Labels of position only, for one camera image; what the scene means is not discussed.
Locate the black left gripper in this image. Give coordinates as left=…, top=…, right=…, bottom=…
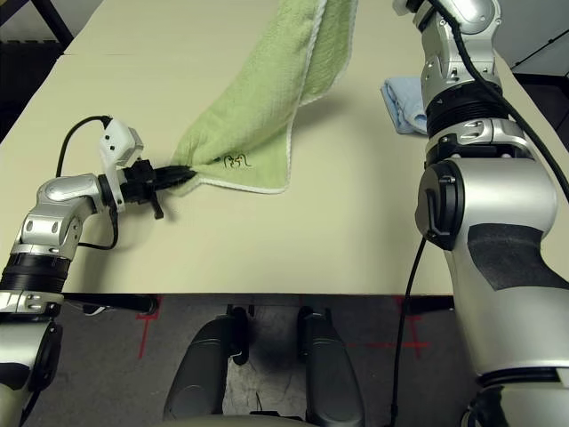
left=117, top=159, right=197, bottom=222

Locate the green terry towel white trim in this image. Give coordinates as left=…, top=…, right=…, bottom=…
left=171, top=0, right=360, bottom=196

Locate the light blue folded towel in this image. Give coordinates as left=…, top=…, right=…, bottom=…
left=380, top=76, right=430, bottom=137

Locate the black table base bar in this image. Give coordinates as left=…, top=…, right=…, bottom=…
left=57, top=293, right=159, bottom=315

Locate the black foam floor mat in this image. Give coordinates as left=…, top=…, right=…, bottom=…
left=0, top=42, right=68, bottom=143

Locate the grey robot left leg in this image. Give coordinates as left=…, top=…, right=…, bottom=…
left=162, top=306, right=250, bottom=422

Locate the grey robot leg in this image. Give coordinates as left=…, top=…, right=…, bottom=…
left=162, top=306, right=250, bottom=422
left=296, top=305, right=366, bottom=426

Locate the beige robot torso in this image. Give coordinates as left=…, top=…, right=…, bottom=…
left=164, top=413, right=312, bottom=427

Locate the grey robot right leg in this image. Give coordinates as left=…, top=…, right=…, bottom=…
left=296, top=305, right=366, bottom=426

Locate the black slanted metal bar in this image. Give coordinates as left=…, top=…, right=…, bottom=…
left=510, top=35, right=569, bottom=68

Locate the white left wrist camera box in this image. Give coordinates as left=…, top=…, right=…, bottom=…
left=98, top=116, right=146, bottom=210

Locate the black left wrist camera cable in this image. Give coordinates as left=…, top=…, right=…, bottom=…
left=55, top=115, right=120, bottom=250

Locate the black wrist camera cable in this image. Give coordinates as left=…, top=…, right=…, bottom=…
left=55, top=115, right=120, bottom=250
left=387, top=0, right=569, bottom=423

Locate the black metal table frame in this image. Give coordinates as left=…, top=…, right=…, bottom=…
left=30, top=0, right=75, bottom=45

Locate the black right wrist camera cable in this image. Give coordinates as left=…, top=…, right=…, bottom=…
left=387, top=0, right=569, bottom=423

